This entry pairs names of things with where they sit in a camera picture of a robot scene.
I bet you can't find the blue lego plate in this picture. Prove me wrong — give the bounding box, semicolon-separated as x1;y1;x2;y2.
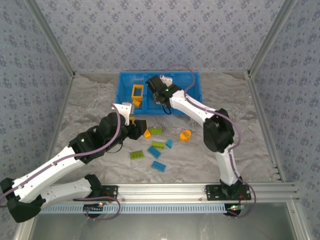
151;160;167;173
147;146;162;160

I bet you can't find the orange lego window frame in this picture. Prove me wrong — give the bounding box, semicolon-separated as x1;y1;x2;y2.
130;84;145;99

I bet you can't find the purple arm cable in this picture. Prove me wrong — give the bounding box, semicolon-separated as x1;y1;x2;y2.
160;64;243;186
0;104;122;208

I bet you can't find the aluminium side rail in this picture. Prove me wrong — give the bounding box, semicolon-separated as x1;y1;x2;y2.
245;71;312;240
13;72;77;240

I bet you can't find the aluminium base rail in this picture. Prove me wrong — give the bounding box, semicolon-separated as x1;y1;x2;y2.
57;182;301;203

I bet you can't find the blue plastic bin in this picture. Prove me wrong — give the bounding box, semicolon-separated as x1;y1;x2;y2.
116;72;148;117
144;72;176;116
171;71;204;115

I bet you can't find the small black electronics board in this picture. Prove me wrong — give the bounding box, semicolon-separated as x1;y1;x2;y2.
83;203;105;218
224;203;243;217

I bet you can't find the light blue slotted cable duct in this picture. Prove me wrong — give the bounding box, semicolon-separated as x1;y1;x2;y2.
37;202;230;215

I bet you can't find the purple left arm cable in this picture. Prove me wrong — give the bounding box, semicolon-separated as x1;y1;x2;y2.
0;104;122;208

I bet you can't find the aluminium frame post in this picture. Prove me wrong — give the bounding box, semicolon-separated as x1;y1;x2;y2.
24;0;76;76
246;0;299;76

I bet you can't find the orange round lego piece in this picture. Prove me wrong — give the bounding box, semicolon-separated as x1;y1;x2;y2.
179;129;193;142

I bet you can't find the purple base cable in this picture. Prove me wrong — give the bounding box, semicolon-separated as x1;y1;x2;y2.
228;183;258;219
73;196;121;221

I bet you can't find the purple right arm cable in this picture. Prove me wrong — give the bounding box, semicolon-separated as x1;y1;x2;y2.
160;64;243;186

